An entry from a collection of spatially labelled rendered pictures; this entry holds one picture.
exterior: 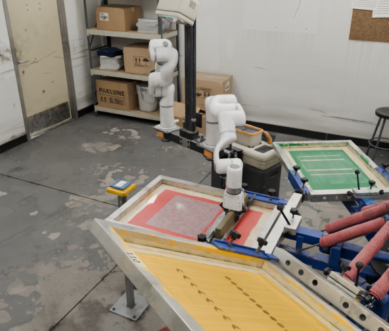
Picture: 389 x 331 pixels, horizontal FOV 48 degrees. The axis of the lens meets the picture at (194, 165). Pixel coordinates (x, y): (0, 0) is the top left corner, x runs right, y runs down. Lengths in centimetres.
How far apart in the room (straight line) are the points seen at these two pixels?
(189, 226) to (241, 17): 410
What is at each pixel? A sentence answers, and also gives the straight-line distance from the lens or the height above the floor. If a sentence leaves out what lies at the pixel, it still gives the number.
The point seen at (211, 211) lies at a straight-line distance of 239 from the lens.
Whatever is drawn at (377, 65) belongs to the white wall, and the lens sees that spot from 571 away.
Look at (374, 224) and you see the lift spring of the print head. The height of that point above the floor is 121.
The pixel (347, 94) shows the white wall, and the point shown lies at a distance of 582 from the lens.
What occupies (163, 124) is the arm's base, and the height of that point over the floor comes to 117.
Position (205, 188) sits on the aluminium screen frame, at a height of 99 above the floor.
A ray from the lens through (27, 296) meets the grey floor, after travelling 349.
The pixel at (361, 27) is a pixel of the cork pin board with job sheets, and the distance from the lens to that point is 564.
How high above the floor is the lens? 221
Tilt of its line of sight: 26 degrees down
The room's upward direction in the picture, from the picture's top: straight up
